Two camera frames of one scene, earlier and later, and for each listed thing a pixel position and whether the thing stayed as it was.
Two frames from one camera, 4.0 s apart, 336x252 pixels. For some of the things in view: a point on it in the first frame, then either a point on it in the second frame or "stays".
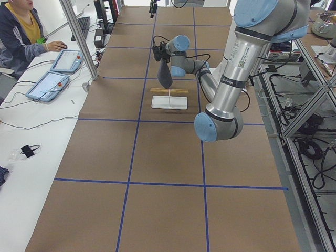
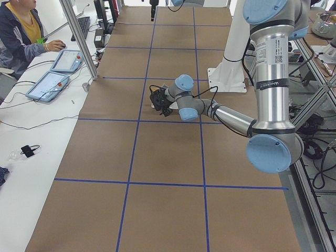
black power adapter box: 99,38 stays
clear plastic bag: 14,155 stays
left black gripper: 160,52 to 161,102
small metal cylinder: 85,86 stays
